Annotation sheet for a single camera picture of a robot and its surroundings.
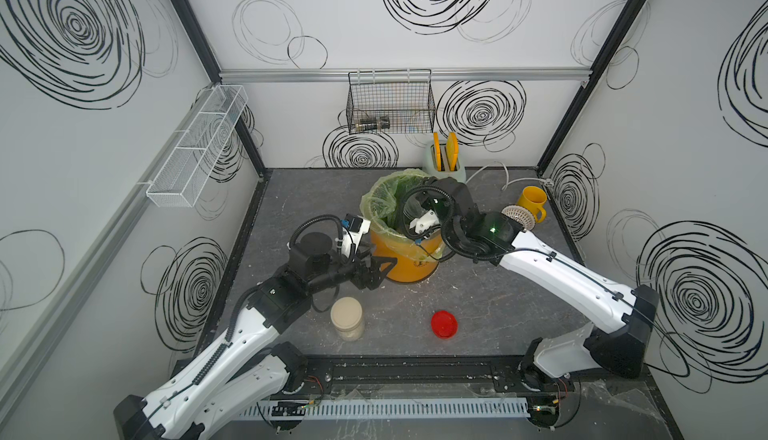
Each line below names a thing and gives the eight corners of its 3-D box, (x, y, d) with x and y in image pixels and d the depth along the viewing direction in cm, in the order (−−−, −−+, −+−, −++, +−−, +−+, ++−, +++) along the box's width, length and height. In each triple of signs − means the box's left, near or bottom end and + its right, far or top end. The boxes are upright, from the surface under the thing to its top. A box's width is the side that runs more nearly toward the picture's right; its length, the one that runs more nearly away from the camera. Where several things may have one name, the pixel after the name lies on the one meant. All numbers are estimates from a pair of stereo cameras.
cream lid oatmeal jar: (335, 341, 81) (328, 327, 71) (338, 313, 86) (332, 296, 76) (363, 341, 81) (360, 327, 71) (365, 313, 86) (362, 296, 76)
